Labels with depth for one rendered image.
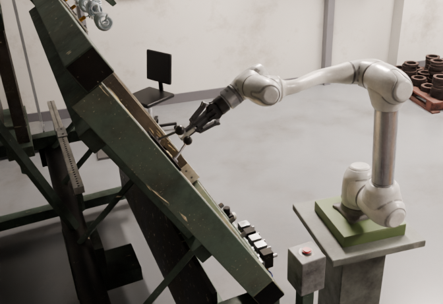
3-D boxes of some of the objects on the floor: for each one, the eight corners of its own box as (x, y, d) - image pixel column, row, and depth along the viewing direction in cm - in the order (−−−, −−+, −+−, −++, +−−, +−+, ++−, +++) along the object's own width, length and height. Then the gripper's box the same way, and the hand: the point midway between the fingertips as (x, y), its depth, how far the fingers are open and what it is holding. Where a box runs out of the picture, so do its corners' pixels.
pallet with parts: (432, 74, 662) (436, 44, 644) (494, 105, 564) (502, 71, 545) (378, 81, 645) (382, 51, 627) (433, 115, 547) (438, 80, 529)
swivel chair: (171, 119, 567) (164, 46, 528) (185, 138, 520) (178, 60, 482) (124, 128, 550) (113, 53, 512) (134, 149, 504) (122, 68, 466)
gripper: (229, 109, 208) (185, 145, 207) (213, 87, 201) (167, 124, 200) (236, 116, 202) (191, 152, 201) (221, 93, 195) (173, 131, 193)
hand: (186, 132), depth 200 cm, fingers closed
